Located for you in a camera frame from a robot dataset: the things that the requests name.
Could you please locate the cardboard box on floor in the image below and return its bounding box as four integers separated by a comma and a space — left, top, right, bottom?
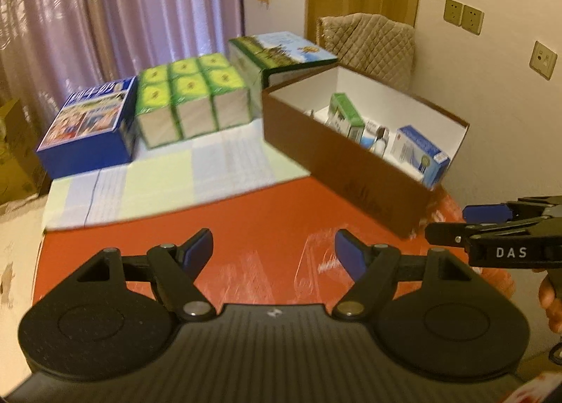
0, 99, 50, 205

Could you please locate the quilted beige chair cover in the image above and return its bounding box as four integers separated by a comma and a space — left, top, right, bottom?
316, 13, 415, 92

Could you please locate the red Motul mat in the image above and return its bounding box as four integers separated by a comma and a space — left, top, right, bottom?
32, 175, 517, 312

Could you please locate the green tissue pack middle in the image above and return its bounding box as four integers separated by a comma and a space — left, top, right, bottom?
169, 58, 217, 139

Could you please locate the green landscape print box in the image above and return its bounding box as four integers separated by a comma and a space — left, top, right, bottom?
229, 31, 337, 88

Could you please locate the blue medicine box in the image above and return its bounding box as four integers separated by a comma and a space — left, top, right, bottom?
391, 125, 451, 188

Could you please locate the brown cardboard storage box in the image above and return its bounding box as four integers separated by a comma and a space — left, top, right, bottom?
262, 64, 470, 238

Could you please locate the checked pastel cloth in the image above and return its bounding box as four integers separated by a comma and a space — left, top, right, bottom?
43, 119, 309, 232

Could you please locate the green medicine box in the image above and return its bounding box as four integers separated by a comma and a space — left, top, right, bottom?
326, 93, 365, 143

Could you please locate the person's right hand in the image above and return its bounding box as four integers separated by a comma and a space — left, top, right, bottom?
538, 277, 562, 333

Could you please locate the green tissue pack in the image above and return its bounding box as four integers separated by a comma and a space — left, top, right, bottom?
169, 58, 217, 139
197, 53, 253, 130
135, 64, 181, 149

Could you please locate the green tissue pack left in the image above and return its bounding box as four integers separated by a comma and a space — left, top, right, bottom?
135, 64, 181, 149

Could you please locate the green tissue pack right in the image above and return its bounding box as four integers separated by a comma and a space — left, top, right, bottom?
197, 53, 253, 130

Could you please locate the blue milk carton box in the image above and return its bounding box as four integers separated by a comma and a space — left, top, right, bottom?
36, 77, 138, 180

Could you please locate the single wall outlet plate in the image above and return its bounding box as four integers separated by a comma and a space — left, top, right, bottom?
530, 40, 557, 80

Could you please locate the blue hand cream tube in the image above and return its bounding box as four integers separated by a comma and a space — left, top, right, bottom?
360, 121, 390, 157

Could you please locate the double wall socket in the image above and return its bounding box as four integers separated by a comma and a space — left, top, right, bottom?
443, 0, 485, 36

